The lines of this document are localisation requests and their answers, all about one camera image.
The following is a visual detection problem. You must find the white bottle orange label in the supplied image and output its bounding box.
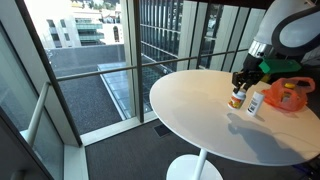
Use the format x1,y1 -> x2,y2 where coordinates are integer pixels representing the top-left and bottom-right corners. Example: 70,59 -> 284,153
227,89 -> 248,110

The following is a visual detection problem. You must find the small yellow object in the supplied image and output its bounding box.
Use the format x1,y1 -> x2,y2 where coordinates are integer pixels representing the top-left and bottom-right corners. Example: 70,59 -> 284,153
261,73 -> 273,84

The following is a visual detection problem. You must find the metal window railing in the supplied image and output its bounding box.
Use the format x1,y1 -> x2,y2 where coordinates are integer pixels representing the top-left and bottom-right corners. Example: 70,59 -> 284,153
24,81 -> 51,148
54,48 -> 251,83

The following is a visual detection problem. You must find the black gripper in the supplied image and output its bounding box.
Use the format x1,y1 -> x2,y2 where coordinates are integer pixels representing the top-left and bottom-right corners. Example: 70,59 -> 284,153
232,54 -> 268,95

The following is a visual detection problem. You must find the green wrist camera box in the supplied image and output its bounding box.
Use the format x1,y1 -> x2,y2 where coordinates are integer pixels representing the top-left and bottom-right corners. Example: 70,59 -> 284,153
258,58 -> 303,75

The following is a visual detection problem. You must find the brown bottle yellow cap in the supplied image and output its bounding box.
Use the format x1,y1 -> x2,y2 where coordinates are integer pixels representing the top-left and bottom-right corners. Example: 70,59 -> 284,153
281,82 -> 297,103

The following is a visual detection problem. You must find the grey window corner post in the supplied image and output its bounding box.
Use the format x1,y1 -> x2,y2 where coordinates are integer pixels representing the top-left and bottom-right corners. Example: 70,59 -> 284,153
0,0 -> 83,148

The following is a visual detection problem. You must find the white table pedestal base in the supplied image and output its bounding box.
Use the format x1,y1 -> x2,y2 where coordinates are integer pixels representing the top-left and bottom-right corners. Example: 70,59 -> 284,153
165,149 -> 224,180

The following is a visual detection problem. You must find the dark narrow window mullion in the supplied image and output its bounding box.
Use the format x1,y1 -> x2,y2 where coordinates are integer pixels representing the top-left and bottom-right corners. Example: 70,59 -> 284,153
132,0 -> 145,124

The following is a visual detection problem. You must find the dark floor vent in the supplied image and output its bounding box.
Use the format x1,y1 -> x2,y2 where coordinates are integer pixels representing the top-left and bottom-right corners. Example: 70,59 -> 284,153
153,123 -> 173,138

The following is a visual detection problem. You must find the orange plastic bag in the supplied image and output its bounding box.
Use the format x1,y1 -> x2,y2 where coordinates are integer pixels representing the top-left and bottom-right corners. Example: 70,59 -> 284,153
261,76 -> 316,113

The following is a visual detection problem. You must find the white cylindrical tube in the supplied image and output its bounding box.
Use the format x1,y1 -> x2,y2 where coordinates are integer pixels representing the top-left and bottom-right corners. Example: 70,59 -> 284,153
246,90 -> 265,117

